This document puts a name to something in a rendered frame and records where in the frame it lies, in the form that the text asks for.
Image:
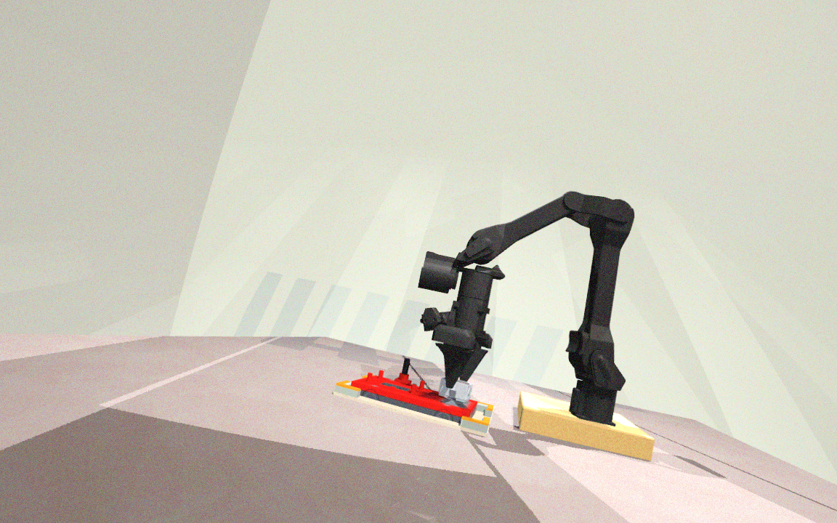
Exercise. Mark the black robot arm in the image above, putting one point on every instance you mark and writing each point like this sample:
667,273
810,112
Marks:
591,348

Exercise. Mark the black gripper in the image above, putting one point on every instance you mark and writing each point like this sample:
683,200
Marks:
462,343

